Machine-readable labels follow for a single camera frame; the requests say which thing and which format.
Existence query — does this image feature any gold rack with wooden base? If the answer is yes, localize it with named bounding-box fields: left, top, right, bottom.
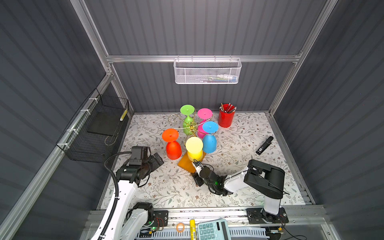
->
left=178, top=124, right=206, bottom=174

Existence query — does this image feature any pink wine glass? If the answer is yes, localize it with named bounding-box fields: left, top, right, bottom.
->
left=198, top=108, right=213, bottom=139

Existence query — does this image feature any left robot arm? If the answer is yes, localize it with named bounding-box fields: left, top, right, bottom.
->
left=92, top=146, right=164, bottom=240

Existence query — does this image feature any yellow wine glass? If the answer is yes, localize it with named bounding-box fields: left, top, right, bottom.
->
left=186, top=137, right=203, bottom=162

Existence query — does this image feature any blue wine glass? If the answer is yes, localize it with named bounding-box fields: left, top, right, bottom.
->
left=203, top=121, right=219, bottom=154

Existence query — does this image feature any red-orange wine glass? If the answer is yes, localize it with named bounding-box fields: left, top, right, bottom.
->
left=162, top=129, right=182, bottom=160

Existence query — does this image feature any green wine glass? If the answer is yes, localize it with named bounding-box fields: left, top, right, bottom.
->
left=180, top=105, right=197, bottom=137

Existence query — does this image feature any yellow glue stick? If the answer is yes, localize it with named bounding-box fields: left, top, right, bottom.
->
left=190, top=219, right=197, bottom=240

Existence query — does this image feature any calculator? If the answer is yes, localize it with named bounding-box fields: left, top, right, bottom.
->
left=197, top=219, right=231, bottom=240

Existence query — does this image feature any orange rubber band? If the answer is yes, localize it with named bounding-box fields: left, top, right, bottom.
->
left=176, top=223, right=185, bottom=233

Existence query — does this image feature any black stapler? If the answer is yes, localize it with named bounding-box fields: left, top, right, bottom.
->
left=256, top=136, right=274, bottom=155

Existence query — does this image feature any red pen cup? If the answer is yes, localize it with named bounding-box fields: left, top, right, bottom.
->
left=218, top=103, right=237, bottom=128

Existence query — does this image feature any black wire basket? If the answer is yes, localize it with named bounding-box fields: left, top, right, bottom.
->
left=57, top=90, right=130, bottom=163

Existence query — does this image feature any white wire mesh basket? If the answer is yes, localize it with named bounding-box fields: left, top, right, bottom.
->
left=173, top=57, right=242, bottom=85

